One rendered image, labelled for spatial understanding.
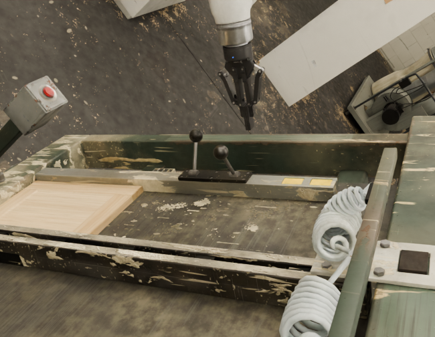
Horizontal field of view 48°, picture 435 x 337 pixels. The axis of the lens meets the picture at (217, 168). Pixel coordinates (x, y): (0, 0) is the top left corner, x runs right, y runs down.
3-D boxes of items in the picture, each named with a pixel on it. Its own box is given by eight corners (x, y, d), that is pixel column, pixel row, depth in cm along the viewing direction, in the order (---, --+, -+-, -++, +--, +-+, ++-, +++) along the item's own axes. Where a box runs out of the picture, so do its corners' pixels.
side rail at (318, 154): (98, 161, 183) (90, 134, 178) (412, 169, 135) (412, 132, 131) (89, 168, 178) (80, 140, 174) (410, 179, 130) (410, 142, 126)
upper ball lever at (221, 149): (231, 171, 129) (213, 141, 119) (244, 171, 127) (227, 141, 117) (227, 183, 127) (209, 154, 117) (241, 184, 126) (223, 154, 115)
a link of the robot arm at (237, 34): (223, 19, 129) (227, 41, 131) (209, 27, 122) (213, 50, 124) (255, 15, 125) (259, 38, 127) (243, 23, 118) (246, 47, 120)
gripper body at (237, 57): (256, 38, 127) (261, 72, 131) (227, 41, 130) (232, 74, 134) (246, 45, 121) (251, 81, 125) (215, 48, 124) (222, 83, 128)
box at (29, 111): (25, 99, 184) (47, 74, 173) (45, 125, 186) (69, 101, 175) (1, 111, 174) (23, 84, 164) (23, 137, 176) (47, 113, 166)
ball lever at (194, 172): (191, 177, 134) (193, 129, 135) (203, 178, 133) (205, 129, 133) (184, 177, 131) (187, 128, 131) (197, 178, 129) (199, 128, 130)
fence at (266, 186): (49, 178, 161) (45, 167, 159) (338, 192, 119) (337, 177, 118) (38, 185, 157) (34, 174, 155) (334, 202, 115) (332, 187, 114)
